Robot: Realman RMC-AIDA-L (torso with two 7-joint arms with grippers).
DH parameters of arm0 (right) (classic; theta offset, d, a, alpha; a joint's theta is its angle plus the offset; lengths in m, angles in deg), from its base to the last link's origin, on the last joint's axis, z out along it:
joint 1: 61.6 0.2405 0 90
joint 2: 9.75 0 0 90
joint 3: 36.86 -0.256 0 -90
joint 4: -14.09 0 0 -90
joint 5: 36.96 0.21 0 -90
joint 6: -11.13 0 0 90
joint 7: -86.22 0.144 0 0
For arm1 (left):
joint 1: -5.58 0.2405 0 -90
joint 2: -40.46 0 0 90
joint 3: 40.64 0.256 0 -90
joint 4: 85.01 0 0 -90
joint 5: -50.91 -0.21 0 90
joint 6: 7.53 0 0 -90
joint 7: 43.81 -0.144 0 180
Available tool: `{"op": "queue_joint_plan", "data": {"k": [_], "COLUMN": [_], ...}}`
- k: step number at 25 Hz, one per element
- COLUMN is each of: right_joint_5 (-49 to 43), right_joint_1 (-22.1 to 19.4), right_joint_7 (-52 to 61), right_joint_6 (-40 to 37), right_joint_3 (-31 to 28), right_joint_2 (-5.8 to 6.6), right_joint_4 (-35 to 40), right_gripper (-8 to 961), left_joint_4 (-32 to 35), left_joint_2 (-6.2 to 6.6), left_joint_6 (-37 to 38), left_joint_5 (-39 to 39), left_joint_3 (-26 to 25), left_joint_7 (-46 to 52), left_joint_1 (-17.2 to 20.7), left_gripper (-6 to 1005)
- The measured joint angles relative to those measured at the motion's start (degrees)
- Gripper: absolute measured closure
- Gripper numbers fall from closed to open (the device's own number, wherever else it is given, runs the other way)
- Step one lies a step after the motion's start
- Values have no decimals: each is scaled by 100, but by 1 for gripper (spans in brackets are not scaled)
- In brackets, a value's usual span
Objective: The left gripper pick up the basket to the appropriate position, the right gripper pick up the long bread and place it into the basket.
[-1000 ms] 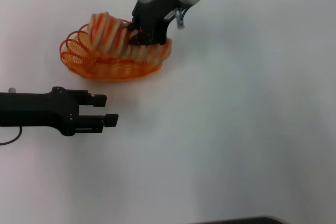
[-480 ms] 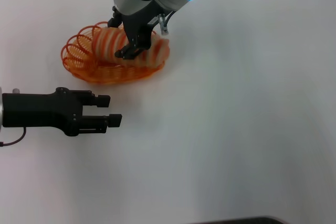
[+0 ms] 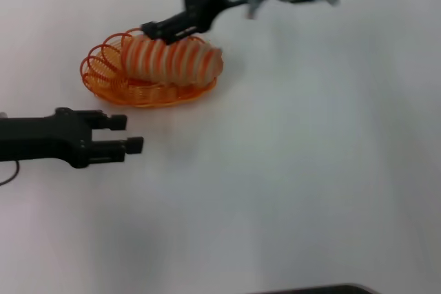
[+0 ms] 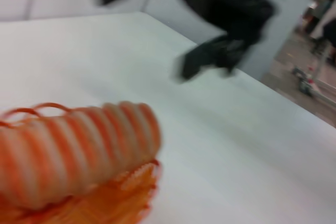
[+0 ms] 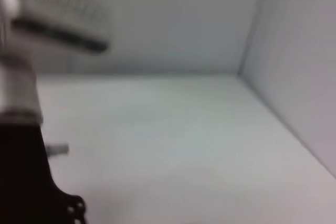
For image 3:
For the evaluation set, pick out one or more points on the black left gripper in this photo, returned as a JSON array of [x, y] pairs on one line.
[[38, 139]]

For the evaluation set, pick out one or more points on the black robot torso edge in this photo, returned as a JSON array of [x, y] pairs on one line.
[[310, 290]]

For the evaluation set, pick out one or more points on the orange striped bread loaf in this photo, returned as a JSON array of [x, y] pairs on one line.
[[172, 61]]

